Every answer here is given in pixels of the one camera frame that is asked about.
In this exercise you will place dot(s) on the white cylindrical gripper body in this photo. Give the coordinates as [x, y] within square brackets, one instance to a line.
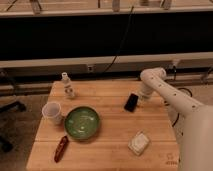
[145, 92]

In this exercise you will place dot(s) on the black eraser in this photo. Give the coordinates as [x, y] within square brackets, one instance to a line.
[131, 102]

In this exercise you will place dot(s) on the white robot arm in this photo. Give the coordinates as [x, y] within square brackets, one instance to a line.
[196, 149]

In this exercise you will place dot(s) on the white square box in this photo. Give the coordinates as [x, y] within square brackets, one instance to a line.
[139, 143]

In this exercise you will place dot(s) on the green bowl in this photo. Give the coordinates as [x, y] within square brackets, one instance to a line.
[82, 123]

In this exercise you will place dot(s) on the clear plastic bottle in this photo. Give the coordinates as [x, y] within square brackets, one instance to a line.
[68, 89]

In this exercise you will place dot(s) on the white cup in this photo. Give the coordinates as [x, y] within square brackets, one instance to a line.
[52, 112]

